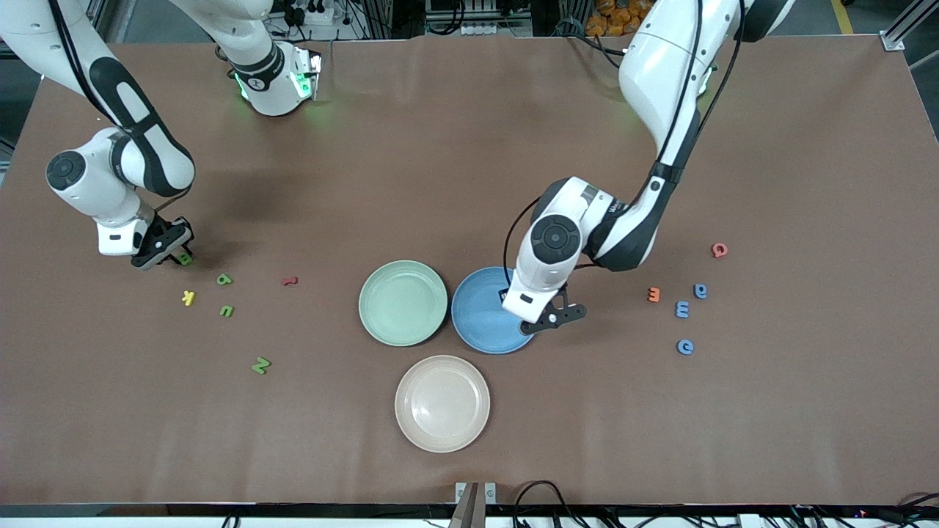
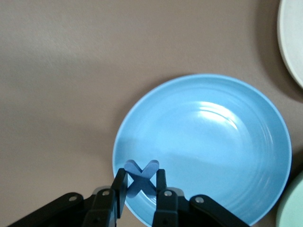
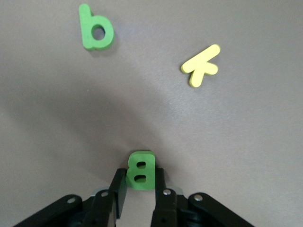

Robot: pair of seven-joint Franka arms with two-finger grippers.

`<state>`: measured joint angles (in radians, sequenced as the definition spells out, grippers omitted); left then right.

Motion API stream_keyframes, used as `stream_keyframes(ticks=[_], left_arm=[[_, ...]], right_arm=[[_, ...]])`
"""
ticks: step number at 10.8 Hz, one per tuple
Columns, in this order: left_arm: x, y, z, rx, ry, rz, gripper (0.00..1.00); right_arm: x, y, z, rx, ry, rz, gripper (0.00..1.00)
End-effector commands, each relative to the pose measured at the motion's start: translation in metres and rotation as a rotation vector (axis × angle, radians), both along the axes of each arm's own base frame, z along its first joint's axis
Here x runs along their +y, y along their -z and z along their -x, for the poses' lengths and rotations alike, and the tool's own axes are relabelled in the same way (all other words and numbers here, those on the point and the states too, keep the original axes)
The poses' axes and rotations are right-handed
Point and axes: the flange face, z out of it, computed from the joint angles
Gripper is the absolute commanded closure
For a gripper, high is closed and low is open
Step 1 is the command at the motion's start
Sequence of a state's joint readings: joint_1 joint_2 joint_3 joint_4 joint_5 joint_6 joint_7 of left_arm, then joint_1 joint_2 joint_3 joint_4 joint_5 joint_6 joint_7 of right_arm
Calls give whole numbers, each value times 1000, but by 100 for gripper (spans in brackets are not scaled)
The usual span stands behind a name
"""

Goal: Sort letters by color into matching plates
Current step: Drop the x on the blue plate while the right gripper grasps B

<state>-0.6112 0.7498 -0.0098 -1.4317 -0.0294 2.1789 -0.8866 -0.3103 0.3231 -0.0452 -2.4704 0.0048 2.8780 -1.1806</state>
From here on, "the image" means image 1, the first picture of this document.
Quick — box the blue plate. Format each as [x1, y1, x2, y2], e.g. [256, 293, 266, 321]
[450, 265, 544, 356]

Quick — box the beige plate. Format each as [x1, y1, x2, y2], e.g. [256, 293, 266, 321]
[394, 354, 492, 454]

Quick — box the pale green plate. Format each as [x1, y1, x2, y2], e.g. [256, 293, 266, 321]
[358, 260, 449, 348]

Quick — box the brown table cover sheet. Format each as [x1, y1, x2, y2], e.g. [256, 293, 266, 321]
[0, 35, 939, 508]

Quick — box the orange objects pile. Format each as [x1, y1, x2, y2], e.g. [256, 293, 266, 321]
[585, 0, 650, 37]

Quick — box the black looped cable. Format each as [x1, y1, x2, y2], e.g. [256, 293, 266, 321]
[512, 480, 588, 528]

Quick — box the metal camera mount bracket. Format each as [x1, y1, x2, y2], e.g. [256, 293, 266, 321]
[450, 481, 498, 528]

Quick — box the black left arm base cable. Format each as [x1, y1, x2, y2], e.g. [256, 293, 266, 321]
[556, 18, 626, 67]

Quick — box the black cable bundle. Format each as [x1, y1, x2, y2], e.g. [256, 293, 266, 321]
[789, 493, 939, 528]

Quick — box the aluminium frame profile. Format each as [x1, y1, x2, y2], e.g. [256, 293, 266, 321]
[879, 0, 939, 52]

